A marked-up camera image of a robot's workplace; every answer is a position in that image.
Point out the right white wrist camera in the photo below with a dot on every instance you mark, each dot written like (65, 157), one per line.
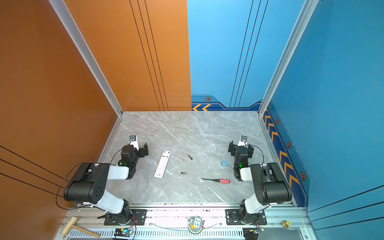
(243, 141)

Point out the brass knob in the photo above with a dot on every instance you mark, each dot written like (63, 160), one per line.
(286, 224)

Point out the red handled screwdriver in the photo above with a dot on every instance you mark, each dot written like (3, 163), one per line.
(222, 181)

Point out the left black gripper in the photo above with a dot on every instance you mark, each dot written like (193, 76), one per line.
(142, 150)

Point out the right small circuit board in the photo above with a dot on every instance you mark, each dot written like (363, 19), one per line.
(257, 230)

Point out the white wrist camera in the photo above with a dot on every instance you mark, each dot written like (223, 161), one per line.
(134, 141)
(243, 141)

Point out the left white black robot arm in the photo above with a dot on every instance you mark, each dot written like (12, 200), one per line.
(88, 186)

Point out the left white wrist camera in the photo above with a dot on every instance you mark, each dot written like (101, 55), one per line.
(134, 141)

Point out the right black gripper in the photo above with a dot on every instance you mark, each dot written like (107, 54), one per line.
(232, 148)

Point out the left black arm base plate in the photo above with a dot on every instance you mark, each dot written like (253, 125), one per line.
(135, 217)

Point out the green circuit board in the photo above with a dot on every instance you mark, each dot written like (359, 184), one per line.
(123, 234)

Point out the white remote control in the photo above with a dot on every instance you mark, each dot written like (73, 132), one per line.
(162, 164)

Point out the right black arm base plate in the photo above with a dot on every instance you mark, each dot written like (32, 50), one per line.
(236, 217)

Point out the round grey power socket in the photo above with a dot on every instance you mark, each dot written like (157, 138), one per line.
(195, 224)

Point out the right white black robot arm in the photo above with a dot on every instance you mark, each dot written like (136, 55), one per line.
(270, 184)

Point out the wooden mallet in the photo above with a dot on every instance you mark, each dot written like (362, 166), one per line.
(71, 225)

